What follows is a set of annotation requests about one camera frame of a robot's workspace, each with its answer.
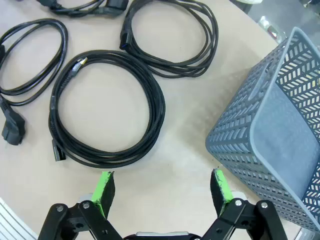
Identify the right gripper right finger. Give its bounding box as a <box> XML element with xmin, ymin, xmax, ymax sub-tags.
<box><xmin>199</xmin><ymin>169</ymin><xmax>288</xmax><ymax>240</ymax></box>

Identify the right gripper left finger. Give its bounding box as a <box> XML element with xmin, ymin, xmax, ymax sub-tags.
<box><xmin>37</xmin><ymin>170</ymin><xmax>126</xmax><ymax>240</ymax></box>

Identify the black braided cable gold connector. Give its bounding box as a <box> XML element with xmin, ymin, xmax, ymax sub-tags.
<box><xmin>48</xmin><ymin>49</ymin><xmax>166</xmax><ymax>168</ymax></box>

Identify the black power cable round plug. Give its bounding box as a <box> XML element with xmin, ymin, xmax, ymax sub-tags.
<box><xmin>0</xmin><ymin>18</ymin><xmax>69</xmax><ymax>146</ymax></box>

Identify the black power cable angled plug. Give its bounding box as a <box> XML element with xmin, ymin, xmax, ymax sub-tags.
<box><xmin>37</xmin><ymin>0</ymin><xmax>130</xmax><ymax>19</ymax></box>

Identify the grey plastic lattice basket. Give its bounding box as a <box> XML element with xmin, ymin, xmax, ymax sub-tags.
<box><xmin>205</xmin><ymin>26</ymin><xmax>320</xmax><ymax>233</ymax></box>

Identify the black braided cable blue connector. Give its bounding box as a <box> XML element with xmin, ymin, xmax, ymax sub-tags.
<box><xmin>119</xmin><ymin>0</ymin><xmax>220</xmax><ymax>79</ymax></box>

